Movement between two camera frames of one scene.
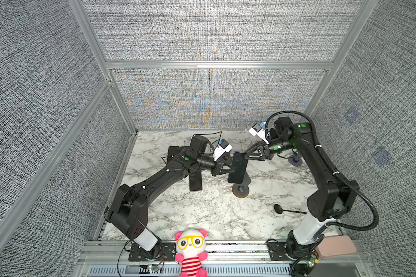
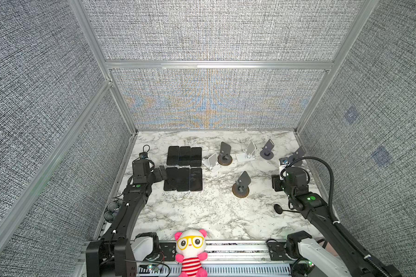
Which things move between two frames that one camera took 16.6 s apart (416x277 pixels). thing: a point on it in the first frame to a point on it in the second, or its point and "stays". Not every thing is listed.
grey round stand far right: x=295 y=160 stays
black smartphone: x=238 y=167 to x=196 y=179
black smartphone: x=195 y=181 to x=183 y=179
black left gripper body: x=215 y=168 to x=156 y=175
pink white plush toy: x=190 y=246 stays
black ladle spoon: x=279 y=209 stays
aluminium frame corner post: x=101 y=59 stays
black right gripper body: x=267 y=152 to x=278 y=183
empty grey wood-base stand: x=241 y=190 stays
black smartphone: x=172 y=150 stays
